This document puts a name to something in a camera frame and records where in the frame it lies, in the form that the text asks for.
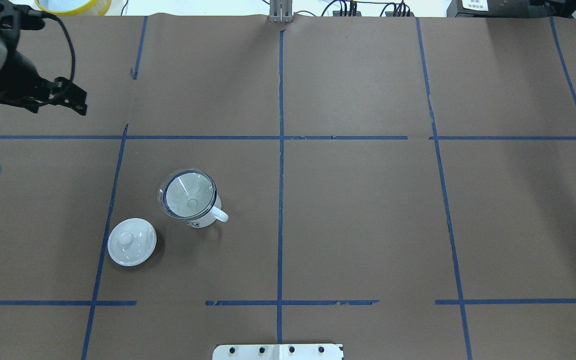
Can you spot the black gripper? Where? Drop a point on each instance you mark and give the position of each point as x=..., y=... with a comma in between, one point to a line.
x=12, y=76

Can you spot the white mug lid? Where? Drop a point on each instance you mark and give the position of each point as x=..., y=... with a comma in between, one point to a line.
x=132, y=242

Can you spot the white enamel mug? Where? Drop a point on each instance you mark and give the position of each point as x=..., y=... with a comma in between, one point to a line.
x=208, y=215

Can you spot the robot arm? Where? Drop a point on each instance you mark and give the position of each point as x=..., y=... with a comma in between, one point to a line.
x=9, y=40

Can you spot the yellow rimmed blue bowl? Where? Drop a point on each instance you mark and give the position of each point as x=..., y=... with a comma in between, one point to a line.
x=75, y=7

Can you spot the black box device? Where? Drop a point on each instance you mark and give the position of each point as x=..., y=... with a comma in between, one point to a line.
x=513, y=9

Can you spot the aluminium frame post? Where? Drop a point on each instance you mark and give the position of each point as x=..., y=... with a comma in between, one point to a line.
x=280, y=11

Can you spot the white camera stand post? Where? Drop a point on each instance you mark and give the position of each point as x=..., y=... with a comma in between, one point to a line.
x=297, y=351

